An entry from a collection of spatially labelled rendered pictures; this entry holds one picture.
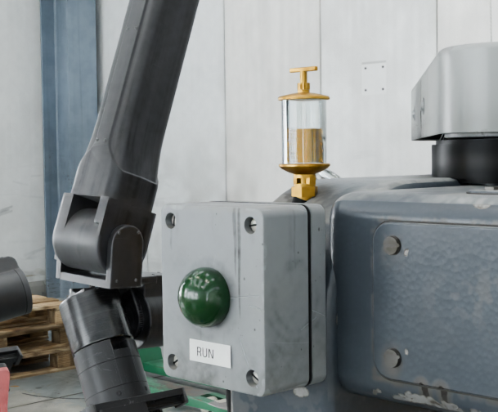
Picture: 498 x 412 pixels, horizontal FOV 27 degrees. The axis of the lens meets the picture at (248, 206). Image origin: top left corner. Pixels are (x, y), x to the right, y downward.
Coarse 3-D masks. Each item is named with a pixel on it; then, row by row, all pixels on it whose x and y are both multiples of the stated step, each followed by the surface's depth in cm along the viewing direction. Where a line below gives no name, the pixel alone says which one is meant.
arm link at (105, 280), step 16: (112, 240) 89; (128, 240) 90; (112, 256) 89; (128, 256) 90; (64, 272) 93; (80, 272) 94; (96, 272) 95; (112, 272) 89; (128, 272) 90; (144, 272) 97; (112, 288) 89; (144, 288) 94; (160, 288) 96; (144, 304) 94; (160, 304) 95; (144, 320) 94; (160, 320) 95; (144, 336) 94; (160, 336) 95
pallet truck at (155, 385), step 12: (144, 348) 626; (156, 348) 632; (144, 360) 624; (156, 360) 627; (156, 372) 613; (156, 384) 563; (168, 384) 563; (180, 384) 563; (204, 384) 583; (192, 396) 534; (204, 396) 550; (216, 396) 543; (204, 408) 526; (216, 408) 521
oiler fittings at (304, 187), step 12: (300, 72) 57; (300, 84) 57; (288, 96) 56; (300, 96) 56; (312, 96) 56; (324, 96) 56; (288, 168) 56; (300, 168) 56; (312, 168) 56; (324, 168) 56; (300, 180) 57; (312, 180) 57; (300, 192) 57; (312, 192) 57
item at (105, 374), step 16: (80, 352) 90; (96, 352) 89; (112, 352) 89; (128, 352) 90; (80, 368) 90; (96, 368) 89; (112, 368) 89; (128, 368) 89; (80, 384) 90; (96, 384) 88; (112, 384) 88; (128, 384) 88; (144, 384) 90; (96, 400) 88; (112, 400) 88; (128, 400) 87; (144, 400) 88; (160, 400) 90; (176, 400) 91
